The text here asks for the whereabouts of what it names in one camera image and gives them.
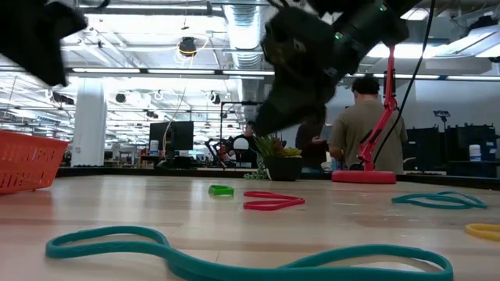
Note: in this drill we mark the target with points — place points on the white globe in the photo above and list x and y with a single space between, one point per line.
241 144

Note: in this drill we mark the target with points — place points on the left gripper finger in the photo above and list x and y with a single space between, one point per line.
35 54

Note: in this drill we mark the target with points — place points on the red rubber band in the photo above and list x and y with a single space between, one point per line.
254 207

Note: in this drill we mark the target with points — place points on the white canister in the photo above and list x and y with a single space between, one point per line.
475 153
154 148

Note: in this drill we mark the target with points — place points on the red desk lamp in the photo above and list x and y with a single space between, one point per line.
363 177

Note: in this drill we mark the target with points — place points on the white building column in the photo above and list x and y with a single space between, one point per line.
90 125

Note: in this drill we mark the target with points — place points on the black ceiling spotlight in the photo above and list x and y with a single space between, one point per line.
187 46

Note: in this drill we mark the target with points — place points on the teal rubber band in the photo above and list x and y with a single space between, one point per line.
400 200
52 250

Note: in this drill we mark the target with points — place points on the yellow rubber band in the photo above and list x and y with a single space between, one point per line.
472 231

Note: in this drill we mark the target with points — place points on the person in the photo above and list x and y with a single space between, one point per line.
359 129
250 154
308 148

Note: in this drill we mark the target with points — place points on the orange plastic basket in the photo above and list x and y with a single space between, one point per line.
27 164

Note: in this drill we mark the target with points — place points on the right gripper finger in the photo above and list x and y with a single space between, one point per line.
297 109

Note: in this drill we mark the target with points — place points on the silver ventilation duct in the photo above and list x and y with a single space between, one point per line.
244 39

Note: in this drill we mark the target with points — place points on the green rubber band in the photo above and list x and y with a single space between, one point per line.
220 191

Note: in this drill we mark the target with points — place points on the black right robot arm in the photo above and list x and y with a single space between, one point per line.
371 23

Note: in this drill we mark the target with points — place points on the black computer monitor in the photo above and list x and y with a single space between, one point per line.
179 136

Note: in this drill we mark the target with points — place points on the black cabinet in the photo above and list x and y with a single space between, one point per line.
488 140

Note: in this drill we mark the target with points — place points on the phone on stand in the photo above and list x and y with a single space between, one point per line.
441 114

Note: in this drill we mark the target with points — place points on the potted succulent plant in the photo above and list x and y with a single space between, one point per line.
283 168

